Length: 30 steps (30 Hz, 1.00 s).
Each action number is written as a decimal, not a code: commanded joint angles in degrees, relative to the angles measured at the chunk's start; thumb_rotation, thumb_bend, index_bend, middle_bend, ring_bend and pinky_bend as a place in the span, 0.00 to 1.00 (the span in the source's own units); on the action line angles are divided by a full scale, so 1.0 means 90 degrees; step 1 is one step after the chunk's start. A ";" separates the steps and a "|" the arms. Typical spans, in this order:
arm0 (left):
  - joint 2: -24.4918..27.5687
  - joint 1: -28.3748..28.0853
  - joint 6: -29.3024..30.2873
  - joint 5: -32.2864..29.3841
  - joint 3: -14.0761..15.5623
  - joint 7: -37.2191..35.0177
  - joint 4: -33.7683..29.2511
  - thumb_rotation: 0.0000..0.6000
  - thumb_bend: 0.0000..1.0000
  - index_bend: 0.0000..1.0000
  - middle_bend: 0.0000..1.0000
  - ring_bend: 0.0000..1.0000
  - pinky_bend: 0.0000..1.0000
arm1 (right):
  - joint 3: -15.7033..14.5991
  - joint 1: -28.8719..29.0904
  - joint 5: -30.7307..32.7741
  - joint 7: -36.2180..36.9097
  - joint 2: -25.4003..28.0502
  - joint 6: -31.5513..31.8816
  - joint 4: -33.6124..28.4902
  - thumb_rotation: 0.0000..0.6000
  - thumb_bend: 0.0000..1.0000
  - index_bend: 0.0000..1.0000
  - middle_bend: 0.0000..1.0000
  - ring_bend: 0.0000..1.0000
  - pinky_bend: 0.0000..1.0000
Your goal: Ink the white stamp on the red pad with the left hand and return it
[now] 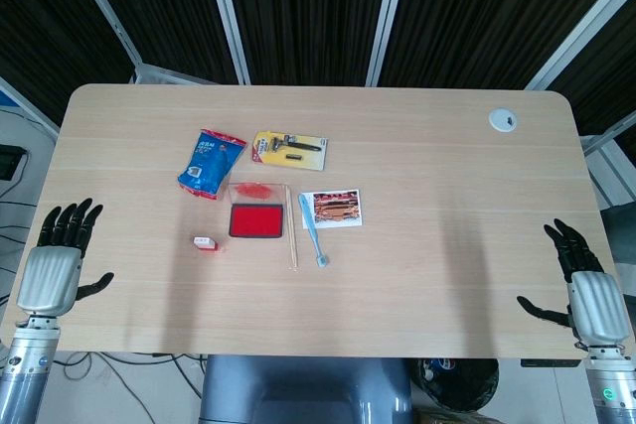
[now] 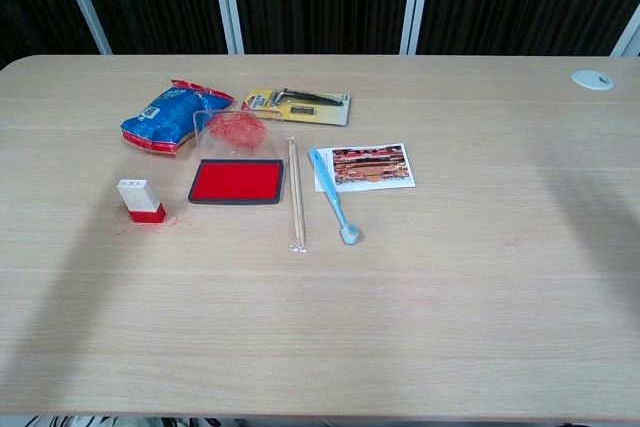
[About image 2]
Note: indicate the white and red stamp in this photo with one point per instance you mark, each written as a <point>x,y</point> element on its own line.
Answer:
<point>142,199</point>

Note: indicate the light blue toothbrush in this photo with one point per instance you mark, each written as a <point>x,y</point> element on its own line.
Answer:
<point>330,192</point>

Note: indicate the wrapped wooden chopsticks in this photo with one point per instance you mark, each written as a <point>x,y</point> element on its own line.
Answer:
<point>296,187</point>

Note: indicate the photo postcard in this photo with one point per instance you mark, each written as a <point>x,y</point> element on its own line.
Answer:
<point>375,167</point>

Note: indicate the yellow razor blister pack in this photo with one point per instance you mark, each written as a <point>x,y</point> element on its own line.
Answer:
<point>300,109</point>

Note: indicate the clear ink pad lid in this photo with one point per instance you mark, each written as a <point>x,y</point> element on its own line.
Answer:
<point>235,134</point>

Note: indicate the blue snack bag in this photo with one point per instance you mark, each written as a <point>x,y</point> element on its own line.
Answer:
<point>167,112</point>

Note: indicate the red ink pad dark frame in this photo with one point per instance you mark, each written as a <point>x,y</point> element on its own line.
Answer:
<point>235,182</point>

